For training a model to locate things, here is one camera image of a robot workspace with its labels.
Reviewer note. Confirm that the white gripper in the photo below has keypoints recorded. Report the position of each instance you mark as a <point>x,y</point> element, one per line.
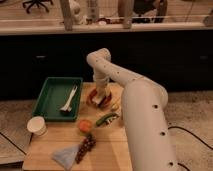
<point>102,87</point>

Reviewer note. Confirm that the black whiteboard eraser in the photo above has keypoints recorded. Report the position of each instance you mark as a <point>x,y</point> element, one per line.
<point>98,99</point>

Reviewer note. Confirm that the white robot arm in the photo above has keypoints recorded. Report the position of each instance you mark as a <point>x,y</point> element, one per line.
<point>142,104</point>

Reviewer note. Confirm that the red bowl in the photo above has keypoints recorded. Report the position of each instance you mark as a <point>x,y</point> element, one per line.
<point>103,105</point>

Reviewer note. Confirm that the yellow banana toy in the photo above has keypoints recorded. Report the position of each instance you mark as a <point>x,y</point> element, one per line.
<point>116,104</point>

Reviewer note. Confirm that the green cucumber toy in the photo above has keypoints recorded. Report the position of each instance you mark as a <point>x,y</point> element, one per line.
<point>106,119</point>

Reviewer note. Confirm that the white spatula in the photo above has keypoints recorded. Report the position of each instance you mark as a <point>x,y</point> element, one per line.
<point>67,107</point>

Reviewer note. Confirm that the green plastic tray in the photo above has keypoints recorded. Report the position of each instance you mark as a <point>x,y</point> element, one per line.
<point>54,95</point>

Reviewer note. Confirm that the orange carrot toy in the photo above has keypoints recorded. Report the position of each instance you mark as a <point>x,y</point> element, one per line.
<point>85,126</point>

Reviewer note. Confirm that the purple grapes bunch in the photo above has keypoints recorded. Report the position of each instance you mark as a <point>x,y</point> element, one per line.
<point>86,146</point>

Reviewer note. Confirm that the wooden cutting board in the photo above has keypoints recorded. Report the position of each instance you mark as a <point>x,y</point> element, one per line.
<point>109,153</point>

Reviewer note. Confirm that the white paper cup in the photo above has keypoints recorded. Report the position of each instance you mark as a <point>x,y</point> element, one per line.
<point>37,125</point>

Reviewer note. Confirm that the light blue cloth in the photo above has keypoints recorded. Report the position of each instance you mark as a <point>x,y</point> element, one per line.
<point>65,157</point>

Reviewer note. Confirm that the black office chair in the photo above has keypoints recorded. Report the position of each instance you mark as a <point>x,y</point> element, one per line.
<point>27,5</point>

